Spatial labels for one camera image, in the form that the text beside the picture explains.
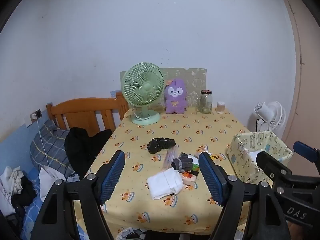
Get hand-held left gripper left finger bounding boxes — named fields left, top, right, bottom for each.
left=30, top=150, right=126, bottom=240

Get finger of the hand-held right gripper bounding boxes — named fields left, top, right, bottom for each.
left=256, top=151, right=293, bottom=181
left=293, top=141, right=320, bottom=166

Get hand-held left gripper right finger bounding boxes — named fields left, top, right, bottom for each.
left=199, top=151, right=293, bottom=240

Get pink packet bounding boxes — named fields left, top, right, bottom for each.
left=182, top=175, right=198, bottom=187

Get yellow printed storage box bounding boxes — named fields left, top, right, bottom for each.
left=227, top=131, right=293, bottom=183

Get grey knitted gloves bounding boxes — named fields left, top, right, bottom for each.
left=171, top=152, right=194, bottom=173

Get black garment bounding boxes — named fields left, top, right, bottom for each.
left=64, top=127, right=112, bottom=180

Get white standing fan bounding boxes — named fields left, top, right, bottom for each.
left=246, top=101, right=287, bottom=137

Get clear plastic packet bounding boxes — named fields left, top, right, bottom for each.
left=162, top=146, right=180, bottom=170

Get yellow printed tablecloth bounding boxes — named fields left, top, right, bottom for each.
left=86, top=106, right=253, bottom=236

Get black ruffled scrunchie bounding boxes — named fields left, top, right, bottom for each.
left=147, top=137, right=177, bottom=154

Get blue white cloth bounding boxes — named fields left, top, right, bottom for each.
left=116, top=227, right=148, bottom=240

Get white garment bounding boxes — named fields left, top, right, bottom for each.
left=39, top=165, right=67, bottom=203

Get blue plaid pillow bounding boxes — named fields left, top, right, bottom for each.
left=30, top=119, right=75, bottom=178

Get wooden bed headboard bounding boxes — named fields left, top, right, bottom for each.
left=46, top=92, right=129, bottom=137

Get glass jar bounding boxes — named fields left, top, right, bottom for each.
left=199, top=89, right=213, bottom=114

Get purple plush toy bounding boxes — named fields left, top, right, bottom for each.
left=164, top=78, right=188, bottom=115

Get blue checked bed sheet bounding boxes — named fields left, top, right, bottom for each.
left=0, top=166, right=85, bottom=240

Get green desk fan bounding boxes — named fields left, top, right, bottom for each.
left=121, top=63, right=165, bottom=125

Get green printed cardboard sheet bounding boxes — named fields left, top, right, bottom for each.
left=119, top=67, right=207, bottom=108

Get pile of clothes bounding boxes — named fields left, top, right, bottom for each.
left=0, top=166, right=38, bottom=230

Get pink door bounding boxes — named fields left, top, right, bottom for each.
left=280, top=0, right=320, bottom=155

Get white charging cable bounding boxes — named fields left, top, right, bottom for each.
left=36, top=117, right=50, bottom=167

